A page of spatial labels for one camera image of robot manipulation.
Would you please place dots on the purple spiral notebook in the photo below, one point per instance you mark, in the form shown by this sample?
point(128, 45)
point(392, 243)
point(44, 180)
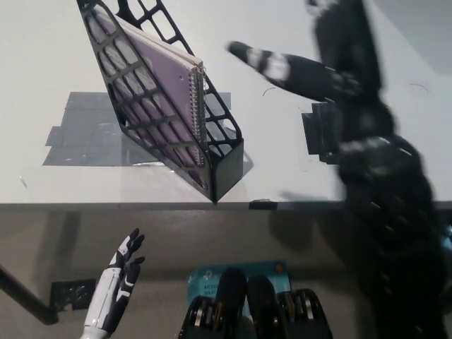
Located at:
point(166, 70)

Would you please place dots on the black mesh magazine stand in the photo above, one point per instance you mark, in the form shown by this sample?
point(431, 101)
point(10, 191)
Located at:
point(229, 166)

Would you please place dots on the black floor tape patch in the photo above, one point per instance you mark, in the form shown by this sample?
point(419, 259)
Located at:
point(72, 295)

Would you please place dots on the square black tape patch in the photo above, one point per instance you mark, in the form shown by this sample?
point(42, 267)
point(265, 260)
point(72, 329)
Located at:
point(319, 134)

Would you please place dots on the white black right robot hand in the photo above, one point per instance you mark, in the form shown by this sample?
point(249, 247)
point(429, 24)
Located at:
point(353, 81)

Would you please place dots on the black table leg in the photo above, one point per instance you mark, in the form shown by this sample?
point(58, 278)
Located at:
point(28, 300)

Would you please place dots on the small black tape strip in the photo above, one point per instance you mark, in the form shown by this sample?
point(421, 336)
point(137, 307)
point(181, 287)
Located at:
point(263, 204)

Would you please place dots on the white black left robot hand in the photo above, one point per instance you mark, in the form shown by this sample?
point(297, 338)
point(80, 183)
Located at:
point(116, 279)

